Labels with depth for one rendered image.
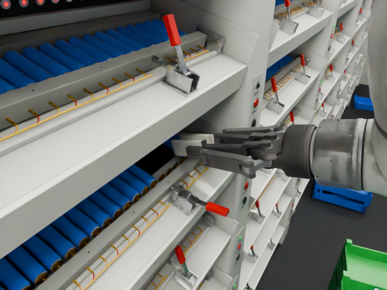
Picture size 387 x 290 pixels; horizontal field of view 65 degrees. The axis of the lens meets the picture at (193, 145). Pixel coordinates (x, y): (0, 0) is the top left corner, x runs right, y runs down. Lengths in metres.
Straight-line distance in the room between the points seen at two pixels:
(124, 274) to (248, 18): 0.41
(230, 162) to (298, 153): 0.09
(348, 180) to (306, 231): 1.45
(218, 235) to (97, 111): 0.48
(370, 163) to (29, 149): 0.34
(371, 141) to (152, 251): 0.31
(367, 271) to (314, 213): 0.62
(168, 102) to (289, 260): 1.41
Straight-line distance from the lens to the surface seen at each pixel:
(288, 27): 0.77
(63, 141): 0.29
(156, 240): 0.46
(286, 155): 0.41
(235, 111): 0.56
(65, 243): 0.43
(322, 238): 1.84
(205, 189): 0.54
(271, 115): 0.81
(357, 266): 1.45
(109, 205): 0.46
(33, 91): 0.31
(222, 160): 0.44
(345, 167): 0.39
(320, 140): 0.40
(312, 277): 1.66
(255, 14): 0.51
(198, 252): 0.69
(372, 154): 0.39
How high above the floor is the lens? 1.28
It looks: 31 degrees down
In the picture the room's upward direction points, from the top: straight up
